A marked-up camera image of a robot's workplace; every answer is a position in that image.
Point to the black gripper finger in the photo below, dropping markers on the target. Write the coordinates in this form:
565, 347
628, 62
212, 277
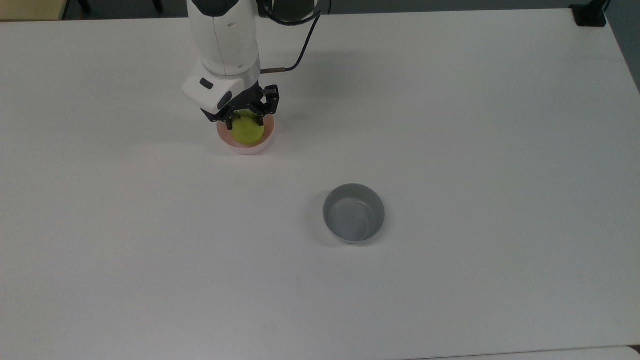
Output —
270, 102
227, 120

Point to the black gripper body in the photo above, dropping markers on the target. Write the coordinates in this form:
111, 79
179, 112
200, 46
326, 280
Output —
247, 97

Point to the green pear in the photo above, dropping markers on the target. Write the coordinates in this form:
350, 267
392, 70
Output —
246, 131

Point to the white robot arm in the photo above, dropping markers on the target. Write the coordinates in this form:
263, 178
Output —
227, 40

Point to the pink bowl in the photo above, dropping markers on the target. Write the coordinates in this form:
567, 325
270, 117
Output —
247, 149

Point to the grey bowl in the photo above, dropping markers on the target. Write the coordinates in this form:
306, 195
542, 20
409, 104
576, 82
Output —
354, 214

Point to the black chair leg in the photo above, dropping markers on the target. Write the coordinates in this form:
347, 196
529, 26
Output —
85, 5
157, 5

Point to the wooden furniture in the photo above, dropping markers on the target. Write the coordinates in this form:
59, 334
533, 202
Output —
30, 9

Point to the black table clamp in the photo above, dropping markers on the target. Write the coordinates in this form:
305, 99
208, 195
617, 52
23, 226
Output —
589, 16

